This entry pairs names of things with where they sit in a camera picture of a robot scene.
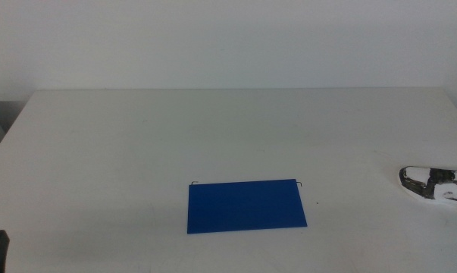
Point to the white and black shoe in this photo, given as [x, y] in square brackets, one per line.
[417, 178]

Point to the blue rectangular mat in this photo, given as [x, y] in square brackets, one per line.
[245, 206]

